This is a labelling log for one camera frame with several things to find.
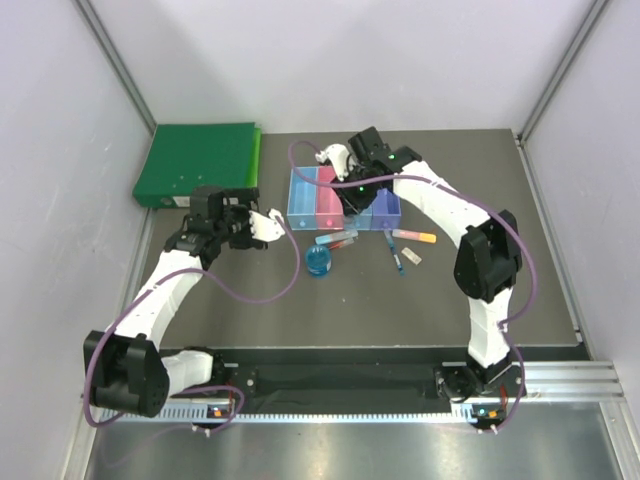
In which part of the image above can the pink orange highlighter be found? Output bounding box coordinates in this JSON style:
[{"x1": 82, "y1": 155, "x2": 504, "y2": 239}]
[{"x1": 391, "y1": 229, "x2": 437, "y2": 244}]

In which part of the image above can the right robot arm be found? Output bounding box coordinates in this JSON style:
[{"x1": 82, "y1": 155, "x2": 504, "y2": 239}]
[{"x1": 315, "y1": 127, "x2": 522, "y2": 401}]

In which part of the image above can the purple plastic bin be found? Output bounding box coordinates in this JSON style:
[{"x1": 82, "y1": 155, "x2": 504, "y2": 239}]
[{"x1": 371, "y1": 189, "x2": 402, "y2": 230}]

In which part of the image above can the slotted cable duct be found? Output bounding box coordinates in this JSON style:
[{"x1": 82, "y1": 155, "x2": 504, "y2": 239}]
[{"x1": 119, "y1": 402, "x2": 498, "y2": 424}]

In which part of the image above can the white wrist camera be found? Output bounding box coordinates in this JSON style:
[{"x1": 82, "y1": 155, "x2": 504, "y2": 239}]
[
  {"x1": 315, "y1": 144, "x2": 355, "y2": 181},
  {"x1": 249, "y1": 208, "x2": 285, "y2": 243}
]

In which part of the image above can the light green plastic folder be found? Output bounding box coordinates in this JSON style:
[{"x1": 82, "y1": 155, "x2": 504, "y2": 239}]
[{"x1": 248, "y1": 127, "x2": 262, "y2": 181}]

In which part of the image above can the red pen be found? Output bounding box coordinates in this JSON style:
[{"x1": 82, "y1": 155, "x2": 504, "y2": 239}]
[{"x1": 328, "y1": 238, "x2": 355, "y2": 251}]

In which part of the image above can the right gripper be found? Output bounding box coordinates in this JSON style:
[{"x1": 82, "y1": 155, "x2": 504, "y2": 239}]
[{"x1": 330, "y1": 164, "x2": 381, "y2": 216}]

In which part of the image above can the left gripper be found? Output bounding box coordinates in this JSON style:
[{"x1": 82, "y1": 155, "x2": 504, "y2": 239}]
[{"x1": 213, "y1": 189, "x2": 267, "y2": 249}]

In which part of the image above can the pink plastic bin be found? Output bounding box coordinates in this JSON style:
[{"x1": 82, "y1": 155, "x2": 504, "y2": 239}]
[{"x1": 315, "y1": 166, "x2": 344, "y2": 230}]

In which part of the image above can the blue capped glue stick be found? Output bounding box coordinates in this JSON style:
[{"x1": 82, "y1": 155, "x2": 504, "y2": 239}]
[{"x1": 315, "y1": 230, "x2": 358, "y2": 245}]

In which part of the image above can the small clear eraser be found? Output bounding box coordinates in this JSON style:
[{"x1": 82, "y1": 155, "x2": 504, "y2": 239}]
[{"x1": 401, "y1": 247, "x2": 422, "y2": 265}]

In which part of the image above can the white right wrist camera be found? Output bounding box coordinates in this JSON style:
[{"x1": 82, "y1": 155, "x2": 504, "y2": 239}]
[{"x1": 315, "y1": 144, "x2": 355, "y2": 181}]

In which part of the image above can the dark green ring binder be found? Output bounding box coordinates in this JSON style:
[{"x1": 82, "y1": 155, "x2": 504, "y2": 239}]
[{"x1": 132, "y1": 123, "x2": 258, "y2": 209}]

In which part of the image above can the blue pen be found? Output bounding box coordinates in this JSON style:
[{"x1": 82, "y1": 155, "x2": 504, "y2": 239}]
[{"x1": 383, "y1": 229, "x2": 405, "y2": 276}]

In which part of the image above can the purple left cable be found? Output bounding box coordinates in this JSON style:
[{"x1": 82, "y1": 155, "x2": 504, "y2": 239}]
[{"x1": 83, "y1": 214, "x2": 304, "y2": 436}]

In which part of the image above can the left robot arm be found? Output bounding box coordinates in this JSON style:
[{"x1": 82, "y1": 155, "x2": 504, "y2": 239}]
[{"x1": 83, "y1": 186, "x2": 282, "y2": 418}]

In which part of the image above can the aluminium rail frame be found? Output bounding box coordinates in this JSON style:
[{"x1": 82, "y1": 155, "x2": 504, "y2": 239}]
[{"x1": 79, "y1": 360, "x2": 627, "y2": 401}]

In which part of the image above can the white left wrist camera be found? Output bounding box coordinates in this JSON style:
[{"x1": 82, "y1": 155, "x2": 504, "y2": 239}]
[{"x1": 249, "y1": 208, "x2": 285, "y2": 243}]

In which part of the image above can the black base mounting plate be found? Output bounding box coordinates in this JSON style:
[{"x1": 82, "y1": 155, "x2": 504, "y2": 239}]
[{"x1": 168, "y1": 344, "x2": 527, "y2": 415}]

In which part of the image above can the purple cable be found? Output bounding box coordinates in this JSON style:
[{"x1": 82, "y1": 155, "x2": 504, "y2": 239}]
[
  {"x1": 83, "y1": 214, "x2": 304, "y2": 436},
  {"x1": 289, "y1": 140, "x2": 539, "y2": 435}
]

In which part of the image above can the light blue end bin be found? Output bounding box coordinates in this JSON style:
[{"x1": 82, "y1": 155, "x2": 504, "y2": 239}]
[{"x1": 287, "y1": 170, "x2": 317, "y2": 231}]

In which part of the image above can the blue round tape dispenser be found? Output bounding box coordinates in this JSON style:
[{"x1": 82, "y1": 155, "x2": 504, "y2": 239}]
[{"x1": 305, "y1": 245, "x2": 332, "y2": 277}]

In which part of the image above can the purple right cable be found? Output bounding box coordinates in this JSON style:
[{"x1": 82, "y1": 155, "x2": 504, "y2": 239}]
[{"x1": 289, "y1": 140, "x2": 539, "y2": 435}]

